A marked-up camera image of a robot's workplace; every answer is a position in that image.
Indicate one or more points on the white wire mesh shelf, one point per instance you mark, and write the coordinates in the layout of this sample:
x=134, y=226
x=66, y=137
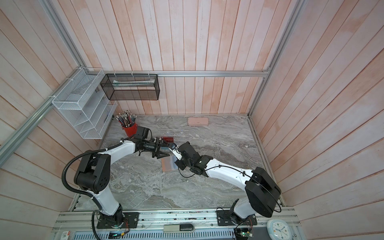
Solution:
x=84, y=104

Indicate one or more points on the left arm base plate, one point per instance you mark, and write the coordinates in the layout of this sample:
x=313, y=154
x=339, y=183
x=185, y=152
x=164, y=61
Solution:
x=123, y=220

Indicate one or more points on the red credit card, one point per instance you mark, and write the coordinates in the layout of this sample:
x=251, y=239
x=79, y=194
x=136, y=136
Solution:
x=168, y=139

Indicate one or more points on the black mesh wall basket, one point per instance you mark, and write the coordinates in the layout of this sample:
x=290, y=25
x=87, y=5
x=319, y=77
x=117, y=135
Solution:
x=131, y=87

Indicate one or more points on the white analog clock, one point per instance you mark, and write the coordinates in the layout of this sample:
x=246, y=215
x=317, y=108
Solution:
x=279, y=230

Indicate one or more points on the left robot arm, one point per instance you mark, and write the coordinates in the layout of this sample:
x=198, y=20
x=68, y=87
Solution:
x=94, y=171

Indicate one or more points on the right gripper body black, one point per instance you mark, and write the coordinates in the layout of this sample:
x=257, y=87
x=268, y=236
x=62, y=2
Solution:
x=182, y=164

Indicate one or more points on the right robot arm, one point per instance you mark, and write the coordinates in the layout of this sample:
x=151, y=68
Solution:
x=261, y=190

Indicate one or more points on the grey black handheld device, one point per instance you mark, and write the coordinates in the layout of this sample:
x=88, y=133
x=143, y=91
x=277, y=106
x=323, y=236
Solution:
x=178, y=228

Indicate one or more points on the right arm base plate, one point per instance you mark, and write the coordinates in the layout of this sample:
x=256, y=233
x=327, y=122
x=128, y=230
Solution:
x=229, y=218

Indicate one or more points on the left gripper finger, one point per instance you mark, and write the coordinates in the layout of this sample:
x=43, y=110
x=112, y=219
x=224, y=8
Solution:
x=160, y=155
x=165, y=144

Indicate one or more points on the red pen cup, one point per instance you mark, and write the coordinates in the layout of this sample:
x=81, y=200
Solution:
x=131, y=131

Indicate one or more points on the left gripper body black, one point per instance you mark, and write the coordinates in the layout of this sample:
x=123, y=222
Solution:
x=152, y=146

